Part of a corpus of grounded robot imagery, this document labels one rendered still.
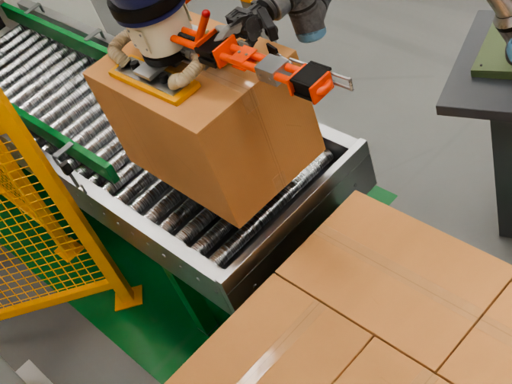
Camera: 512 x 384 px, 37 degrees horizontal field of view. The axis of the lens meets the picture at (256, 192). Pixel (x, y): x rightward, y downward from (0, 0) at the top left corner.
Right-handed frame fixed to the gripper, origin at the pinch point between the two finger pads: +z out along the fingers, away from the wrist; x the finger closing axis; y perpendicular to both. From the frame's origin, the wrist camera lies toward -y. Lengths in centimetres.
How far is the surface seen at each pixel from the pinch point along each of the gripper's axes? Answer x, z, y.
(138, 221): -61, 33, 37
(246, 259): -59, 24, -9
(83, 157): -58, 25, 81
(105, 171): -58, 25, 66
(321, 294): -66, 18, -33
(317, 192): -60, -9, -9
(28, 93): -67, 10, 157
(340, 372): -66, 34, -55
